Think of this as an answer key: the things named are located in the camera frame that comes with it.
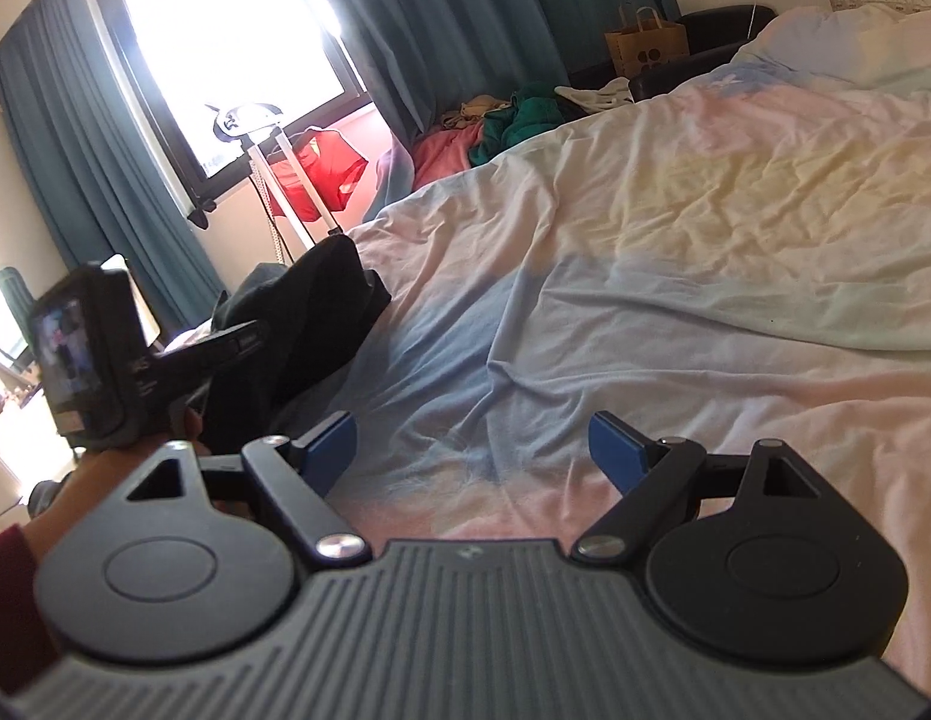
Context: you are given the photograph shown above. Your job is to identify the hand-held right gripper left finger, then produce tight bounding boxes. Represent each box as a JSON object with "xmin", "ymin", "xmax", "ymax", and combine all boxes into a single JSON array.
[{"xmin": 124, "ymin": 411, "xmax": 372, "ymax": 563}]

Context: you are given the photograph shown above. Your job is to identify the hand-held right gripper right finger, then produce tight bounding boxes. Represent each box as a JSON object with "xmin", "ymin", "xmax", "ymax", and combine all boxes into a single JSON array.
[{"xmin": 574, "ymin": 411, "xmax": 822, "ymax": 563}]

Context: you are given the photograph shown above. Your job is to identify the black pants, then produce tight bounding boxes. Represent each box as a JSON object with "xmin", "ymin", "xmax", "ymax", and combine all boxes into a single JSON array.
[{"xmin": 202, "ymin": 236, "xmax": 395, "ymax": 458}]

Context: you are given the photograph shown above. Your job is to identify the red cloth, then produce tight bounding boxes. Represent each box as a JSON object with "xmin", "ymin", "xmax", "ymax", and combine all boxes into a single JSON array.
[{"xmin": 266, "ymin": 127, "xmax": 369, "ymax": 222}]

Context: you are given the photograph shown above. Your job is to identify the light blue cloth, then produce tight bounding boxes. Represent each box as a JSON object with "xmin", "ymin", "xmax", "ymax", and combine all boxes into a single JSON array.
[{"xmin": 371, "ymin": 146, "xmax": 417, "ymax": 215}]

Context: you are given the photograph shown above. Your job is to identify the green cloth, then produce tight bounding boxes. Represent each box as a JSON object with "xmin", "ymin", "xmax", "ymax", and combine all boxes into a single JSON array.
[{"xmin": 469, "ymin": 86, "xmax": 586, "ymax": 166}]

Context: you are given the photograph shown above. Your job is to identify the white cloth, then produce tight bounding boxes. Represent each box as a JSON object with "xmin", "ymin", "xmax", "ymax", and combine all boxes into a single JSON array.
[{"xmin": 555, "ymin": 77, "xmax": 635, "ymax": 117}]

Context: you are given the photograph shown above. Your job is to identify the white garment steamer stand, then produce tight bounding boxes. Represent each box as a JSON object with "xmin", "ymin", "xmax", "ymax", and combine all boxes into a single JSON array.
[{"xmin": 206, "ymin": 101, "xmax": 346, "ymax": 265}]

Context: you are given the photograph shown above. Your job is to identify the beige cloth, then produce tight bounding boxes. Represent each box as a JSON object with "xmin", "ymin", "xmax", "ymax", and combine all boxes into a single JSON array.
[{"xmin": 435, "ymin": 94, "xmax": 519, "ymax": 132}]

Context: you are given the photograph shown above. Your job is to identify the pink cloth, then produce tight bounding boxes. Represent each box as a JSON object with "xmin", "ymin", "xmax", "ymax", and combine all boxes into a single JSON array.
[{"xmin": 412, "ymin": 124, "xmax": 485, "ymax": 188}]

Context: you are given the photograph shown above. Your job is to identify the person's left forearm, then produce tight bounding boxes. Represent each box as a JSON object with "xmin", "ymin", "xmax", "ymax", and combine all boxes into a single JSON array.
[{"xmin": 0, "ymin": 444, "xmax": 147, "ymax": 695}]

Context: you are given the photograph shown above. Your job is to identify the person's left hand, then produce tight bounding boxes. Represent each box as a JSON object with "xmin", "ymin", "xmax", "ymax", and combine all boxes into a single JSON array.
[{"xmin": 135, "ymin": 403, "xmax": 215, "ymax": 466}]

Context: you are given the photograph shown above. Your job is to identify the brown paper bag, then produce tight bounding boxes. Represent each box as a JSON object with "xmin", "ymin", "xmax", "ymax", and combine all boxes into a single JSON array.
[{"xmin": 604, "ymin": 4, "xmax": 691, "ymax": 80}]

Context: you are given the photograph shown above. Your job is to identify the pastel bed blanket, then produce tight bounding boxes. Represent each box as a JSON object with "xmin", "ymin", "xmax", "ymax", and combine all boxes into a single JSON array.
[{"xmin": 270, "ymin": 4, "xmax": 931, "ymax": 683}]

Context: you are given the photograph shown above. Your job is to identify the teal curtain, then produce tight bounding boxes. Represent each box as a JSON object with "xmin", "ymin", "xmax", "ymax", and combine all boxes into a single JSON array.
[
  {"xmin": 0, "ymin": 0, "xmax": 226, "ymax": 331},
  {"xmin": 307, "ymin": 0, "xmax": 680, "ymax": 158}
]

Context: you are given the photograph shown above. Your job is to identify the window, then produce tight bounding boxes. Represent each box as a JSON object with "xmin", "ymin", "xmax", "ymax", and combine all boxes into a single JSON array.
[{"xmin": 94, "ymin": 0, "xmax": 372, "ymax": 203}]

